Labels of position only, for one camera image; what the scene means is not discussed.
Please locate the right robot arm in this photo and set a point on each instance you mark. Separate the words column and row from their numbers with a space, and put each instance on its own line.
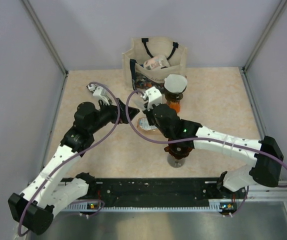
column 262, row 158

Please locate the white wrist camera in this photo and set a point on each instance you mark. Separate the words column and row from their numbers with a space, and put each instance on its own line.
column 99, row 93
column 152, row 97

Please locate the pink pouch in bag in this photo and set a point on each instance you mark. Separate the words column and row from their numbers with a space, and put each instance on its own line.
column 156, row 63

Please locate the pink liquid soap bottle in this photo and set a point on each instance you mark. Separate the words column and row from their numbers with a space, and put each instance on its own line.
column 144, row 126

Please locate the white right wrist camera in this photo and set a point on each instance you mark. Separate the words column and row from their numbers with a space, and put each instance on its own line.
column 152, row 97

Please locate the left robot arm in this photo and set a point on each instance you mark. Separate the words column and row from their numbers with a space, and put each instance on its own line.
column 37, row 205

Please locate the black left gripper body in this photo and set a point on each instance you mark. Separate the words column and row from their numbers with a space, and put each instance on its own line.
column 106, row 115

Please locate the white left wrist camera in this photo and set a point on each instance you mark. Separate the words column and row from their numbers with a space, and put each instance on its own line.
column 99, row 93

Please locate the beige canvas tote bag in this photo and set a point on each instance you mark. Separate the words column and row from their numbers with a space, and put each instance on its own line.
column 144, row 48

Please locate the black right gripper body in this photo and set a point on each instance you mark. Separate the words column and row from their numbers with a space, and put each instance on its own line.
column 151, row 117

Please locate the dark green glass dripper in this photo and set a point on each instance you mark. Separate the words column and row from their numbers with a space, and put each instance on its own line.
column 173, row 97

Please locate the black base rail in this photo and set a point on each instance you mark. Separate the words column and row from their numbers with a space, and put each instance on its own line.
column 159, row 192

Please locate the dark glass beaker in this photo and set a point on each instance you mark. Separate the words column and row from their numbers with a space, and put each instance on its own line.
column 175, row 163

